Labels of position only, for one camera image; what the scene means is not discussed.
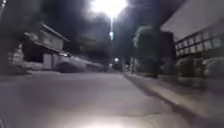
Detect building with windowed front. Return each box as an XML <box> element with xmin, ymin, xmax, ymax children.
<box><xmin>159</xmin><ymin>0</ymin><xmax>224</xmax><ymax>79</ymax></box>

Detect tall street lamp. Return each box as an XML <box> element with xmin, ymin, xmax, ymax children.
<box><xmin>89</xmin><ymin>0</ymin><xmax>129</xmax><ymax>73</ymax></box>

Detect grey asphalt road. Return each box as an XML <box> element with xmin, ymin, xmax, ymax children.
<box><xmin>0</xmin><ymin>70</ymin><xmax>201</xmax><ymax>128</ymax></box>

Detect house with pitched roof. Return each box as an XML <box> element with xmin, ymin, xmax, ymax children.
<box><xmin>9</xmin><ymin>23</ymin><xmax>73</xmax><ymax>72</ymax></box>

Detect dark tree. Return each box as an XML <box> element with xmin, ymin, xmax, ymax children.
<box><xmin>132</xmin><ymin>25</ymin><xmax>174</xmax><ymax>78</ymax></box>

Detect grey concrete pavement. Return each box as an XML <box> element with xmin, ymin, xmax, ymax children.
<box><xmin>123</xmin><ymin>71</ymin><xmax>224</xmax><ymax>128</ymax></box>

